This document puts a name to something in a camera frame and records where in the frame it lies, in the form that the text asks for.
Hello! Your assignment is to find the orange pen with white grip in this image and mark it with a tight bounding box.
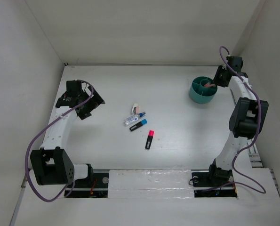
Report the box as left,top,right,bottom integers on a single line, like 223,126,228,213
203,82,216,88

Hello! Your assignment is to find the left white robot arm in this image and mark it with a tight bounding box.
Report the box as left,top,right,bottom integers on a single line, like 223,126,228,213
30,80,105,187

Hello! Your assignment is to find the pink black highlighter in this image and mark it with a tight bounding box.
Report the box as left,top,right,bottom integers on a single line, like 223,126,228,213
145,130,154,150

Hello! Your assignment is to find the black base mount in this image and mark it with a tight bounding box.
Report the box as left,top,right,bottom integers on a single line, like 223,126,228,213
64,170,109,198
188,170,238,198

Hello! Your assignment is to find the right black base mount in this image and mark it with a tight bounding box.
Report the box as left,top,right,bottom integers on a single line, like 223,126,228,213
188,170,238,198

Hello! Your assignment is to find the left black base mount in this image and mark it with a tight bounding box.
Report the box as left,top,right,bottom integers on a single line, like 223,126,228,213
64,170,109,198

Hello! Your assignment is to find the clear blue-capped glue bottle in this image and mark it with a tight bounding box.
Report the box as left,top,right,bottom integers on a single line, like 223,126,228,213
124,112,146,126

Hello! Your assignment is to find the blue black highlighter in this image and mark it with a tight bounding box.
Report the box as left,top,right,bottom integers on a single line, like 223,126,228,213
129,119,147,132

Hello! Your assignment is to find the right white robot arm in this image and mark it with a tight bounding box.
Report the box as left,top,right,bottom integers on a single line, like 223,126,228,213
207,56,269,186

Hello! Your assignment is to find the teal round divided organizer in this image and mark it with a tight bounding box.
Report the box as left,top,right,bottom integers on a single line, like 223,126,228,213
189,76,218,104

